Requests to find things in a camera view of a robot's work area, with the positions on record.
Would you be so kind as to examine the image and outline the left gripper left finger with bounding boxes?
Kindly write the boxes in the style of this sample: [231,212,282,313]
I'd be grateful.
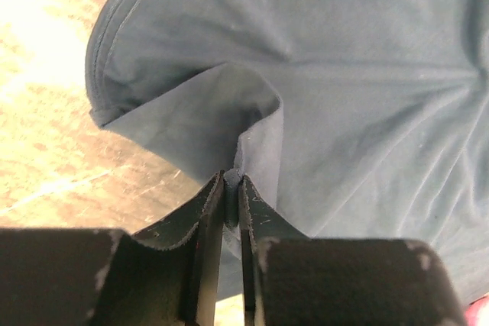
[1,173,225,325]

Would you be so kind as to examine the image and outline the slate blue t shirt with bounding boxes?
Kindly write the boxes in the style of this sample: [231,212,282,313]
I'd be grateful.
[86,0,488,303]

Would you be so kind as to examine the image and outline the pink t shirt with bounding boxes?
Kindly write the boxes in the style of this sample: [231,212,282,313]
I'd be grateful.
[465,295,489,326]

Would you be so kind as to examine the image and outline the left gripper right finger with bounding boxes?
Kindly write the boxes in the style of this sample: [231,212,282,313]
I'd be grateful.
[238,177,466,325]

